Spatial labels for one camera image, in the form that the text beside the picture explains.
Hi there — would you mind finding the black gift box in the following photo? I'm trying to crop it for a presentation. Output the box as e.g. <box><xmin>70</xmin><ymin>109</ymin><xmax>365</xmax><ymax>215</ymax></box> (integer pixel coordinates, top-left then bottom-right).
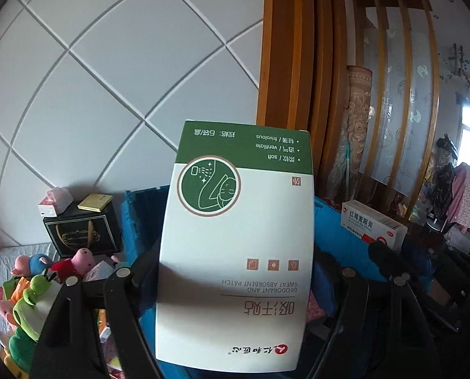
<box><xmin>43</xmin><ymin>204</ymin><xmax>122</xmax><ymax>258</ymax></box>

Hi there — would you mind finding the wooden partition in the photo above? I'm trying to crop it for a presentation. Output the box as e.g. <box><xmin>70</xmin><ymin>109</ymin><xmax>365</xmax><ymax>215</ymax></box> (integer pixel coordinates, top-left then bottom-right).
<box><xmin>256</xmin><ymin>0</ymin><xmax>348</xmax><ymax>202</ymax></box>

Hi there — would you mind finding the wooden frosted glass screen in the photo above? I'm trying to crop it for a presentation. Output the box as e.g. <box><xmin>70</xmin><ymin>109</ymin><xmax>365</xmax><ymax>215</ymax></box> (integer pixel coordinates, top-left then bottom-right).
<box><xmin>350</xmin><ymin>0</ymin><xmax>441</xmax><ymax>222</ymax></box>

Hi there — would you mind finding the blue plush toy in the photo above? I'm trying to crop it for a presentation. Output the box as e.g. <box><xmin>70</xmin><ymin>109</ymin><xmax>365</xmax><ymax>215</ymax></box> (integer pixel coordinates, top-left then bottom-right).
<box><xmin>30</xmin><ymin>253</ymin><xmax>54</xmax><ymax>275</ymax></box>

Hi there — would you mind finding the white and green box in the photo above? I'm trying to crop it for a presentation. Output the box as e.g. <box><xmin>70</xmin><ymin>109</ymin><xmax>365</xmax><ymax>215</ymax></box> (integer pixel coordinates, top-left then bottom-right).
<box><xmin>155</xmin><ymin>119</ymin><xmax>316</xmax><ymax>372</ymax></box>

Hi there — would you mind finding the small pink plush toy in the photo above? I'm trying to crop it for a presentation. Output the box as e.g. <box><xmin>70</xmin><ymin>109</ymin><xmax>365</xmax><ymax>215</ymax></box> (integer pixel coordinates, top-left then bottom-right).
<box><xmin>12</xmin><ymin>255</ymin><xmax>32</xmax><ymax>277</ymax></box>

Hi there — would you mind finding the dark green frog plush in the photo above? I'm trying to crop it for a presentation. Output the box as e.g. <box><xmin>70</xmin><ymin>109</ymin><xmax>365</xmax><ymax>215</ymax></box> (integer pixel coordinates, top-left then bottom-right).
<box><xmin>6</xmin><ymin>326</ymin><xmax>42</xmax><ymax>376</ymax></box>

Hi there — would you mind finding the pink floral garment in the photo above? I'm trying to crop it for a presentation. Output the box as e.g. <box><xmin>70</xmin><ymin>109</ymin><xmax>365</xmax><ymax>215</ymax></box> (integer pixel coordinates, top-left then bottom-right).
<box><xmin>446</xmin><ymin>162</ymin><xmax>470</xmax><ymax>230</ymax></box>

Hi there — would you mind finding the pink cloth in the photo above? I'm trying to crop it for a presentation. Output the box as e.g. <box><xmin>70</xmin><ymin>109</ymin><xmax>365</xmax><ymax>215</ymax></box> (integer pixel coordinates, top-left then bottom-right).
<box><xmin>306</xmin><ymin>296</ymin><xmax>328</xmax><ymax>324</ymax></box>

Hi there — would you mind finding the red and white medicine box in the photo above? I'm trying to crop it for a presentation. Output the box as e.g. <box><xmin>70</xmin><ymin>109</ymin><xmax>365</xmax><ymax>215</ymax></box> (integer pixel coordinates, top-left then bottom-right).
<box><xmin>341</xmin><ymin>200</ymin><xmax>408</xmax><ymax>250</ymax></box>

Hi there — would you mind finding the rolled carpet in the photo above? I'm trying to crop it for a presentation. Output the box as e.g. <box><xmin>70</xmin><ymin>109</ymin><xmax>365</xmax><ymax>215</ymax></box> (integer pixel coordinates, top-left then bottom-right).
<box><xmin>325</xmin><ymin>65</ymin><xmax>373</xmax><ymax>206</ymax></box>

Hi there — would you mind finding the pink tissue box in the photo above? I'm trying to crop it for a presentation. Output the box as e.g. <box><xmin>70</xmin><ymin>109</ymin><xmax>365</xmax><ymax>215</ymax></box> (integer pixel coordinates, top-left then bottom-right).
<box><xmin>38</xmin><ymin>187</ymin><xmax>73</xmax><ymax>218</ymax></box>

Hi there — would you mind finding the yellow sticky note pad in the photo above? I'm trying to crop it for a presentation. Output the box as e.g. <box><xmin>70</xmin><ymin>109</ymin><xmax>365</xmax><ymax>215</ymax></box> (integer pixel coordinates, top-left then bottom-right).
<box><xmin>77</xmin><ymin>193</ymin><xmax>114</xmax><ymax>213</ymax></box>

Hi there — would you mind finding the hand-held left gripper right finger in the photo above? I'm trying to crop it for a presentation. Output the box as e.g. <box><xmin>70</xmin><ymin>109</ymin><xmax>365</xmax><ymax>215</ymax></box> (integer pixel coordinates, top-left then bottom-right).
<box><xmin>298</xmin><ymin>245</ymin><xmax>443</xmax><ymax>379</ymax></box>

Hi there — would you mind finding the blue plastic crate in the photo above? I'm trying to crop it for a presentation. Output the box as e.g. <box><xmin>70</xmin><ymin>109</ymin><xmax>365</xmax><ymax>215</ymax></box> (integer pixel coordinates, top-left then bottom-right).
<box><xmin>120</xmin><ymin>185</ymin><xmax>381</xmax><ymax>324</ymax></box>

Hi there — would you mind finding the pink pig plush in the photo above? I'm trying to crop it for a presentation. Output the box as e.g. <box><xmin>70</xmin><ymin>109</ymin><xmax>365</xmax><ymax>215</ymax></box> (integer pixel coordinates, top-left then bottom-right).
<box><xmin>70</xmin><ymin>247</ymin><xmax>101</xmax><ymax>275</ymax></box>

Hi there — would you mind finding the light green frog plush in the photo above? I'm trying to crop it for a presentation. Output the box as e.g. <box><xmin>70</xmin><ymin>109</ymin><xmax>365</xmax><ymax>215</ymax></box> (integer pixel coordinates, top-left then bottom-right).
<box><xmin>12</xmin><ymin>274</ymin><xmax>64</xmax><ymax>340</ymax></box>

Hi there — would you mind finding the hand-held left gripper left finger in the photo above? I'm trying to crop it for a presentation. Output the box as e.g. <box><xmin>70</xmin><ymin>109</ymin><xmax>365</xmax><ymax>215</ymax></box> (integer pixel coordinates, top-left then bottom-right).
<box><xmin>30</xmin><ymin>239</ymin><xmax>162</xmax><ymax>379</ymax></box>

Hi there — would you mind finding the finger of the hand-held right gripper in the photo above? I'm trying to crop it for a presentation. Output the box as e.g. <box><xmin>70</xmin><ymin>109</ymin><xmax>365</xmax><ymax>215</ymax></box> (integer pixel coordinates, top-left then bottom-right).
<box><xmin>367</xmin><ymin>240</ymin><xmax>413</xmax><ymax>281</ymax></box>

